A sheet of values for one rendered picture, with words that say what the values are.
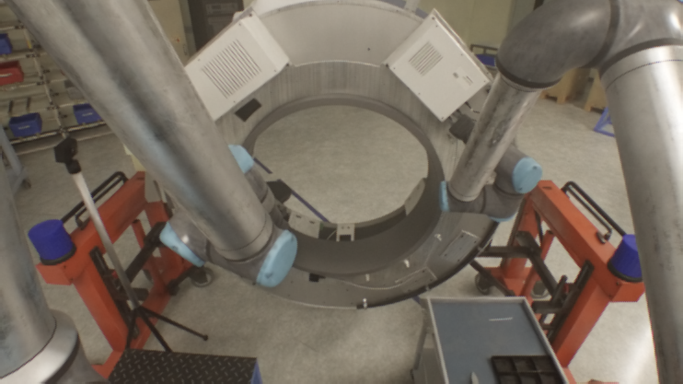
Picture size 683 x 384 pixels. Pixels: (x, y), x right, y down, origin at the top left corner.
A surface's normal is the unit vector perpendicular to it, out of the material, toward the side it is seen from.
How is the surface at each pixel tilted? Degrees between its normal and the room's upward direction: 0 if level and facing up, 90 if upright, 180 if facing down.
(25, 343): 92
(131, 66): 97
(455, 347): 0
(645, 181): 79
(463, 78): 90
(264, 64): 90
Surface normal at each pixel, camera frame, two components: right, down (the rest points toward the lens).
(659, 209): -0.94, -0.19
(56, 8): 0.29, 0.69
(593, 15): -0.34, 0.07
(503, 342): 0.00, -0.87
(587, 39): -0.24, 0.54
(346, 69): -0.04, 0.49
